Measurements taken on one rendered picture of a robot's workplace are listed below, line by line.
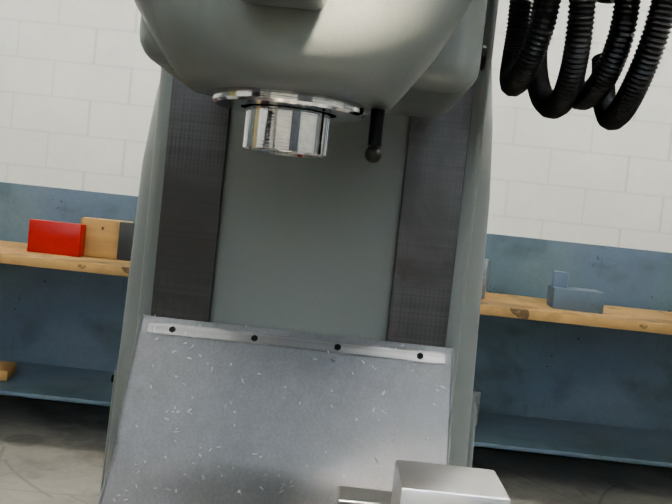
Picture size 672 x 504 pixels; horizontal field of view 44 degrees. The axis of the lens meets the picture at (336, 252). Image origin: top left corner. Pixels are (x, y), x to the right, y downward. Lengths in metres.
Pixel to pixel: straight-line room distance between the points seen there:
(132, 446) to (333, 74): 0.52
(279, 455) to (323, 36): 0.51
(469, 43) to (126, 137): 4.32
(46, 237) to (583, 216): 2.84
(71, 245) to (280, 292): 3.49
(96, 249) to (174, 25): 3.96
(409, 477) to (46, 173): 4.56
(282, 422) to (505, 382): 4.05
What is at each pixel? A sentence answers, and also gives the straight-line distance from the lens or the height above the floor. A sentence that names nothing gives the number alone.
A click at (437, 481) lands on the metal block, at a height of 1.11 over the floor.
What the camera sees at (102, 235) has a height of 0.99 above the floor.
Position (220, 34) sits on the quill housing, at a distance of 0.40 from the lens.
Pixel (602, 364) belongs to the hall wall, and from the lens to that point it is 4.95.
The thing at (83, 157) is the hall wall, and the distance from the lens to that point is 4.92.
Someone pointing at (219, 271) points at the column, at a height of 1.18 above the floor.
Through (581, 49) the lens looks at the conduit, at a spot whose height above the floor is 1.40.
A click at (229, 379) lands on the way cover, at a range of 0.84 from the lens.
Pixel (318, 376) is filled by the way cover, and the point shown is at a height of 1.09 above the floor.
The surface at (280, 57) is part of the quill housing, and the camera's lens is 0.40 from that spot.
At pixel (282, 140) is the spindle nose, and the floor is 1.29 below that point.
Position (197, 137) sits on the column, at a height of 1.31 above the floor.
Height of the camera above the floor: 1.25
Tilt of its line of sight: 3 degrees down
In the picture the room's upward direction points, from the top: 6 degrees clockwise
